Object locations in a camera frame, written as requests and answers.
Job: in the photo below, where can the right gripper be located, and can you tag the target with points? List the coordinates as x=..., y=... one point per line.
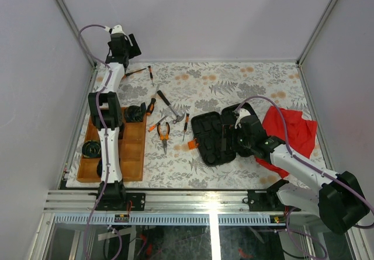
x=238, y=128

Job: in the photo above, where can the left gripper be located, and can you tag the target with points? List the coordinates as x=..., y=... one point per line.
x=130, y=51

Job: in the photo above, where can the large orange screwdriver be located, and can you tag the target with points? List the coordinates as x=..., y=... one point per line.
x=133, y=72

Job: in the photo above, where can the black plastic tool case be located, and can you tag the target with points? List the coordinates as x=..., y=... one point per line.
x=207, y=130

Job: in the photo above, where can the small precision screwdriver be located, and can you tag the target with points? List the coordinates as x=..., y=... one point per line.
x=151, y=74
x=185, y=125

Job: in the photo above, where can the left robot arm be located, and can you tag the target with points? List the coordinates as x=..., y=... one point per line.
x=107, y=117

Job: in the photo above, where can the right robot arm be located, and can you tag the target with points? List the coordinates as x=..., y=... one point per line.
x=337, y=199

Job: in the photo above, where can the red cloth bag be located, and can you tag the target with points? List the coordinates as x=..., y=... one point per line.
x=301, y=132

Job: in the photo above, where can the dark patterned rolled cloth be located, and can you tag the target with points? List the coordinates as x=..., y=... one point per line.
x=135, y=114

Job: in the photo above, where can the orange utility knife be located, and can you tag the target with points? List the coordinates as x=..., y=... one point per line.
x=156, y=124

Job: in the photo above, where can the orange long-nose pliers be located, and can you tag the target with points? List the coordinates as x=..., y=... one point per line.
x=164, y=137

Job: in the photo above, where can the wooden compartment tray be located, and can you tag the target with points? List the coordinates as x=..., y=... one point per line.
x=131, y=144

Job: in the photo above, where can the black orange handle screwdriver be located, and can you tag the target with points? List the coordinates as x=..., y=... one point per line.
x=151, y=106

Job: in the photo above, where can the claw hammer black handle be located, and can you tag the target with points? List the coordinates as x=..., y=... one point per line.
x=178, y=117

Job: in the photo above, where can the aluminium front rail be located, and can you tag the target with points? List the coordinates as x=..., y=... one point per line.
x=167, y=207

